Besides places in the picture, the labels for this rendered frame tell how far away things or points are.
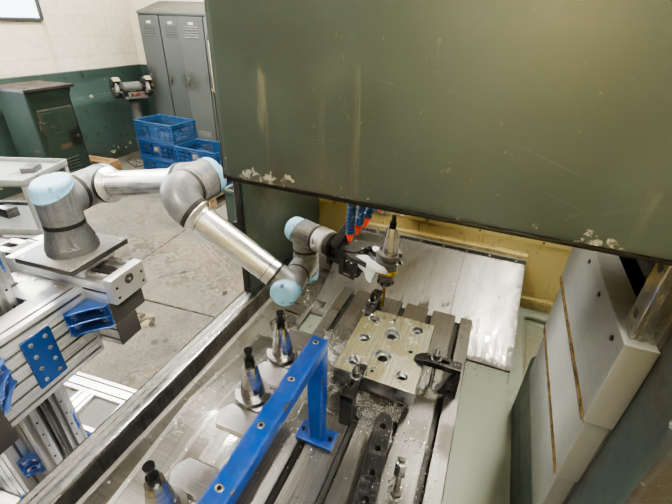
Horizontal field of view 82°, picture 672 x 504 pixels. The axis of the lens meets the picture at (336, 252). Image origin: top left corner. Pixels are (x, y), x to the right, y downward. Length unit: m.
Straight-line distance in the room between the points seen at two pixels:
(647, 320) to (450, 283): 1.28
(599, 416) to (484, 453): 0.73
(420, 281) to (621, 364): 1.27
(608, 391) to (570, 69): 0.51
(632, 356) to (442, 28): 0.54
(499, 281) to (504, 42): 1.58
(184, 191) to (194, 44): 4.79
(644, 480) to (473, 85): 0.59
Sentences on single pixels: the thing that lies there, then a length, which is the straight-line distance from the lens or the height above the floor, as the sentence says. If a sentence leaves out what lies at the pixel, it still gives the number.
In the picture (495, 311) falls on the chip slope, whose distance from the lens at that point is 1.88.
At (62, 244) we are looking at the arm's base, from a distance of 1.44.
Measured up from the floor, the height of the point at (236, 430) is 1.22.
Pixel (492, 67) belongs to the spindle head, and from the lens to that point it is 0.48.
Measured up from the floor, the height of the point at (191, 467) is 1.22.
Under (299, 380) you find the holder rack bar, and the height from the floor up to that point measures 1.23.
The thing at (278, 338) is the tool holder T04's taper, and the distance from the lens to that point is 0.79.
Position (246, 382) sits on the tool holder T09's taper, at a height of 1.27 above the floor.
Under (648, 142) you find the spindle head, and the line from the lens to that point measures 0.50.
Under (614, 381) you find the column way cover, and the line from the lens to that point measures 0.77.
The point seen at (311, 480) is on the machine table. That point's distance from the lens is 1.04.
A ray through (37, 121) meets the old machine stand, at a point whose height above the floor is 0.87.
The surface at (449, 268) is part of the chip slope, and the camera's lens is 1.97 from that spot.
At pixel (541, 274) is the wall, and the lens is 2.09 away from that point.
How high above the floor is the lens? 1.81
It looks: 30 degrees down
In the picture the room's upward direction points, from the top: 2 degrees clockwise
